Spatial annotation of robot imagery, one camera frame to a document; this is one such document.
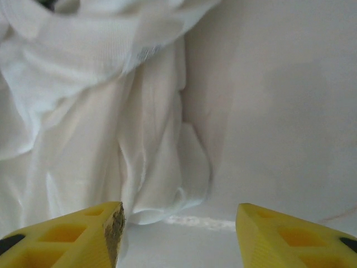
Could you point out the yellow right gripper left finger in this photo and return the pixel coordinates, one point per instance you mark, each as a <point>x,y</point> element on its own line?
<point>64,245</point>

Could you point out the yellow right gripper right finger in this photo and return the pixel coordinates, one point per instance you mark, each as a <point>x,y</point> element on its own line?
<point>293,245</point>

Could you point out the white t-shirt with black print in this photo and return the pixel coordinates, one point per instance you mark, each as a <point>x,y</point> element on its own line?
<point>83,111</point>

